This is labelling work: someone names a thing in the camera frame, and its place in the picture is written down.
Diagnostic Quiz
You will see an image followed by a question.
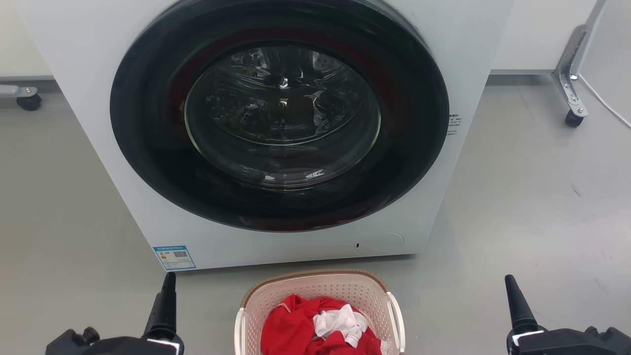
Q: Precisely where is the round black washing machine door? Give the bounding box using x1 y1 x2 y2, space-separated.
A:
109 0 450 233

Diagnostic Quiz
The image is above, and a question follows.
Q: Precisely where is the white front-loading washing machine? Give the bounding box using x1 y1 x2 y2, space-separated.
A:
15 0 514 272

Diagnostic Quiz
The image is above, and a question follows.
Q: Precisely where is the white garment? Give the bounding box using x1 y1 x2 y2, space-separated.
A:
313 304 368 348

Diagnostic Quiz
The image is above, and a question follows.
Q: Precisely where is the silver metal caster bracket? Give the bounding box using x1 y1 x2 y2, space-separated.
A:
0 84 38 98

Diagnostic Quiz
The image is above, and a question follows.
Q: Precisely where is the blue energy label sticker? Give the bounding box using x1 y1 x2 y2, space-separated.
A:
153 246 197 271

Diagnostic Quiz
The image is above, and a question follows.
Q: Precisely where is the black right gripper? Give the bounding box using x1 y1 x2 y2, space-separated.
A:
504 275 631 355

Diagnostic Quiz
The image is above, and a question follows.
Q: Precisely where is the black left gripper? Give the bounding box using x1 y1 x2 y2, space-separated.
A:
45 272 185 355

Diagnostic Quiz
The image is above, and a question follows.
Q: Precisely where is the beige perforated plastic laundry basket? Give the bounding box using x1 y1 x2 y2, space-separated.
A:
234 269 406 355

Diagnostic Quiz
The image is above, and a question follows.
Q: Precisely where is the silver metal frame leg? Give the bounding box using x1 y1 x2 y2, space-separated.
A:
552 0 608 119

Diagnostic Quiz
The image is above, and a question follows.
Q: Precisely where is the red garment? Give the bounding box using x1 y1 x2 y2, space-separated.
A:
260 294 383 355

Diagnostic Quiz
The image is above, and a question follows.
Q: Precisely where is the thin white cable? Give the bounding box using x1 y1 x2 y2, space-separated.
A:
579 74 631 130

